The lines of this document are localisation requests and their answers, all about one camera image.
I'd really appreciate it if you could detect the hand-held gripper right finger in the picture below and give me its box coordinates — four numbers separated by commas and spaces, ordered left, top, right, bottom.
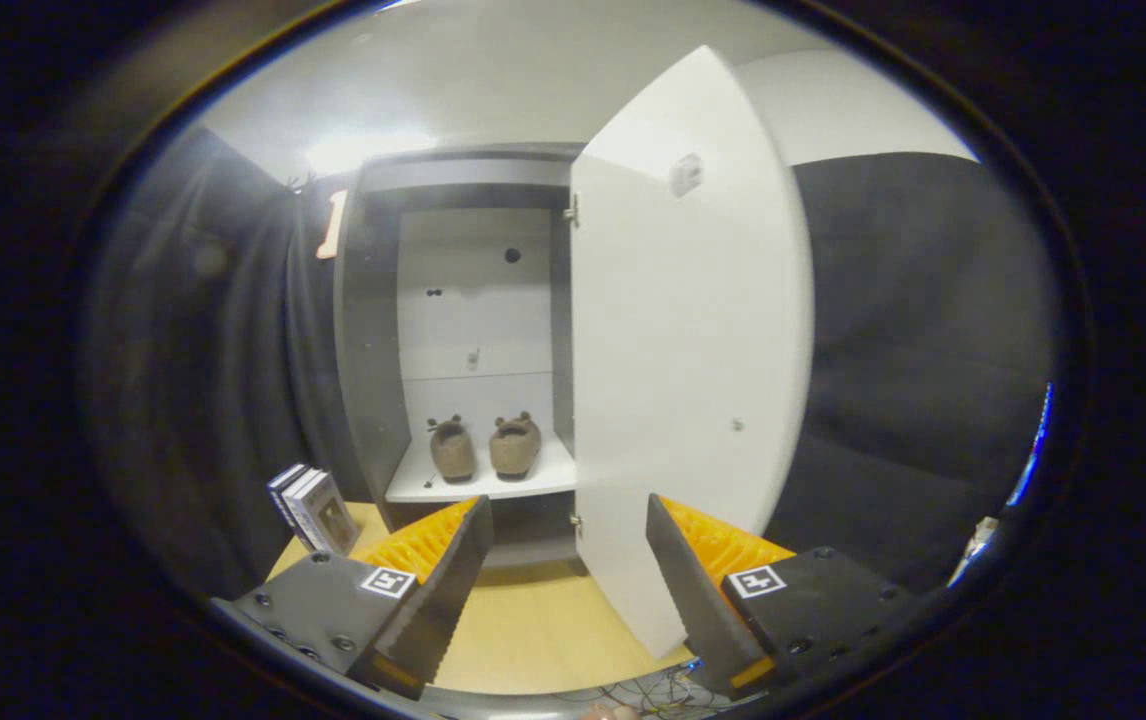
645, 493, 934, 701

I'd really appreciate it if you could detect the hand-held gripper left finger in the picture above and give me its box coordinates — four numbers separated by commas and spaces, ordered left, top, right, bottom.
211, 495, 496, 701

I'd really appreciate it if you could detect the brown fuzzy shoe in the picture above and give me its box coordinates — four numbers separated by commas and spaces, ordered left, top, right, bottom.
426, 415, 479, 483
489, 411, 543, 479

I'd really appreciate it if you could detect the dark grey shoe cabinet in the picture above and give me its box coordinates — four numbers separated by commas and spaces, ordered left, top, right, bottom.
333, 140, 594, 573

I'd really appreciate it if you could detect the white shoe cabinet door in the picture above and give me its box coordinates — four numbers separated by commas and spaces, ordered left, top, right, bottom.
568, 45, 816, 661

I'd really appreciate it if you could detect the tangle of thin cables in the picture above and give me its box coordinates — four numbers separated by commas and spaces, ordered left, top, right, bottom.
548, 665, 734, 713

